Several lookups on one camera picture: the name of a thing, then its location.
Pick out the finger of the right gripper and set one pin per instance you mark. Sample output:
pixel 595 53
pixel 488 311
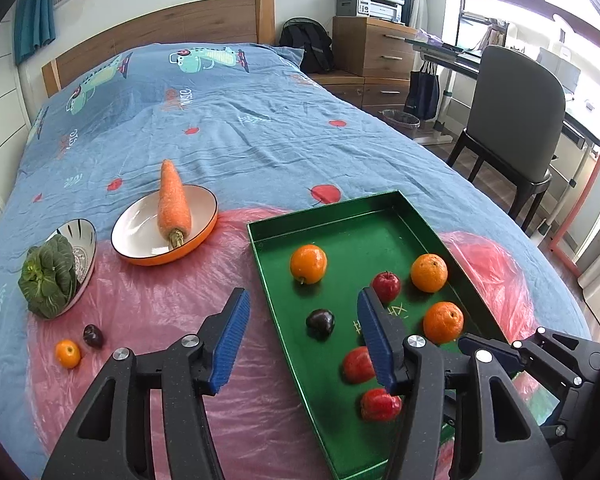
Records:
pixel 498 422
pixel 557 361

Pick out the pink plastic sheet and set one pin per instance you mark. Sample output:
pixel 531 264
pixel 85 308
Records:
pixel 258 423

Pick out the grey printer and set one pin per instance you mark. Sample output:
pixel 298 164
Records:
pixel 387 10

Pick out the small orange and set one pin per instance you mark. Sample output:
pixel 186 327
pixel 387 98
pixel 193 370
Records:
pixel 429 273

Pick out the mesh waste bin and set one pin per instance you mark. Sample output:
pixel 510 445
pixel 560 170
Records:
pixel 403 122

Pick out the black backpack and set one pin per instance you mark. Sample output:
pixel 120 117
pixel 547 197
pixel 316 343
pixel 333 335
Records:
pixel 309 36

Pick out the green bok choy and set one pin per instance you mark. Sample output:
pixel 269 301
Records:
pixel 48 277

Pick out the wooden headboard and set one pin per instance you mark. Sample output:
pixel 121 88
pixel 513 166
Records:
pixel 215 21

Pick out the orange mandarin front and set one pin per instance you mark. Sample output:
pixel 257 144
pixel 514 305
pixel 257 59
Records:
pixel 308 264

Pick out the blue patterned bedsheet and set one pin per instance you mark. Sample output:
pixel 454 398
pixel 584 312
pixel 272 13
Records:
pixel 256 134

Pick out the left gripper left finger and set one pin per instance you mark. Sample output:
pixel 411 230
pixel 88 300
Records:
pixel 108 435

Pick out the orange oval dish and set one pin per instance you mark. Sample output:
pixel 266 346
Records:
pixel 145 236

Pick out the wooden nightstand drawers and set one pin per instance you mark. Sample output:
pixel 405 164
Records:
pixel 373 63

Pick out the grey chair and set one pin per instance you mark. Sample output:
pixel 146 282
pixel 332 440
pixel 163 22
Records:
pixel 515 124

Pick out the orange mandarin back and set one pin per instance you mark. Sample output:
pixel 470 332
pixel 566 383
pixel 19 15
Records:
pixel 68 354

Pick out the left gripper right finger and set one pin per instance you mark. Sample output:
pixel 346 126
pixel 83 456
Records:
pixel 413 367

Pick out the orange carrot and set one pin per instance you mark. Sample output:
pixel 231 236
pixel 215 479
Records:
pixel 173 204

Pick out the large orange mandarin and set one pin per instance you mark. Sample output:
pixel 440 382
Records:
pixel 443 322

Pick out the teal curtain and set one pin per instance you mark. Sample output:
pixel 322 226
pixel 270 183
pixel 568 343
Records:
pixel 34 28

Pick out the dark blue bag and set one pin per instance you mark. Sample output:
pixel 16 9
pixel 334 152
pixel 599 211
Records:
pixel 423 97

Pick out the green metal tray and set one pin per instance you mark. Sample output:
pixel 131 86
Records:
pixel 362 238

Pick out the dark plum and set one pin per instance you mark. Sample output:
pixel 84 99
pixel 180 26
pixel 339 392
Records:
pixel 320 324
pixel 93 336

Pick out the desk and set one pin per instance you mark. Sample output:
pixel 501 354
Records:
pixel 505 90

